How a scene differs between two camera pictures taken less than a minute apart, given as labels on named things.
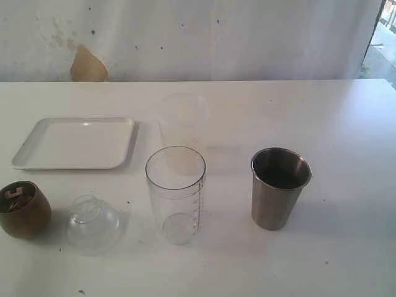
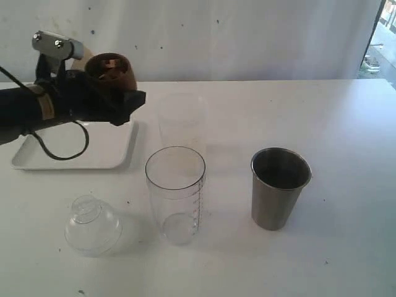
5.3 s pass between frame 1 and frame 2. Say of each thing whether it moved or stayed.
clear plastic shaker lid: stayed
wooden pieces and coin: moved
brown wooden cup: moved
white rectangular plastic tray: stayed
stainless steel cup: stayed
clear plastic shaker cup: stayed
